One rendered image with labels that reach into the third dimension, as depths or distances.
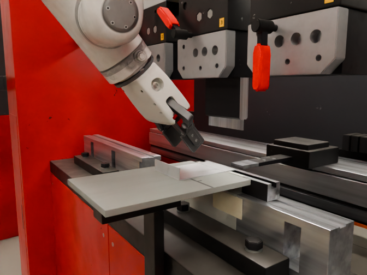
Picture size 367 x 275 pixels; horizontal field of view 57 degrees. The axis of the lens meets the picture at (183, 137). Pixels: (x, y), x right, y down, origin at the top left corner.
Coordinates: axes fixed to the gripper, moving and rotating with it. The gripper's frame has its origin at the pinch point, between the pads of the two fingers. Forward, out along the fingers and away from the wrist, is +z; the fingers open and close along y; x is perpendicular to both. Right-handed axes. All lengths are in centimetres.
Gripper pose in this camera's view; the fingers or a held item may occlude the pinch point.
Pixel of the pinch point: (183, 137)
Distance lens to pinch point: 61.3
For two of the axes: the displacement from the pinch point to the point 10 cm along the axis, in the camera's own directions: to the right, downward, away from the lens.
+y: -5.6, -1.3, 8.2
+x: -6.3, 7.0, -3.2
